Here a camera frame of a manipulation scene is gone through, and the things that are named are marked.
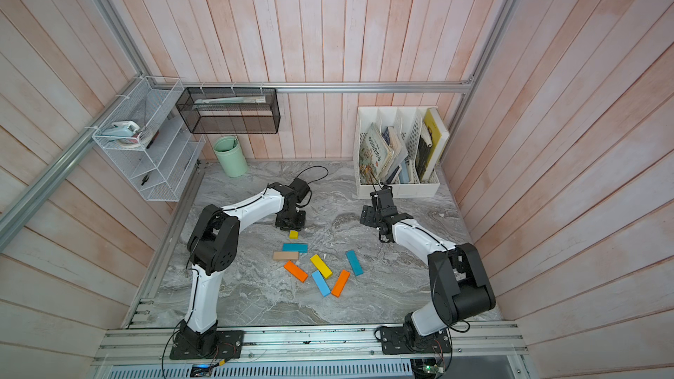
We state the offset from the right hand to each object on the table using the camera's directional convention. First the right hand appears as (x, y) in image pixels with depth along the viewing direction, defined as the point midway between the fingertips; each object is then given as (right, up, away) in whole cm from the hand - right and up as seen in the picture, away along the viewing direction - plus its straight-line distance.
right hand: (374, 212), depth 95 cm
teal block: (-27, -13, 0) cm, 30 cm away
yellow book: (+23, +28, -2) cm, 37 cm away
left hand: (-29, -7, +2) cm, 30 cm away
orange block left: (-28, -19, -7) cm, 35 cm away
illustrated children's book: (+1, +22, +6) cm, 23 cm away
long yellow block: (-20, -18, -7) cm, 27 cm away
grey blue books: (+11, +20, +6) cm, 24 cm away
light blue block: (-19, -22, -11) cm, 31 cm away
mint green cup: (-57, +23, +10) cm, 63 cm away
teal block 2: (-8, -17, -5) cm, 19 cm away
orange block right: (-13, -22, -9) cm, 27 cm away
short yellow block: (-30, -8, 0) cm, 31 cm away
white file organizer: (+12, +37, +7) cm, 40 cm away
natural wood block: (-32, -15, -4) cm, 35 cm away
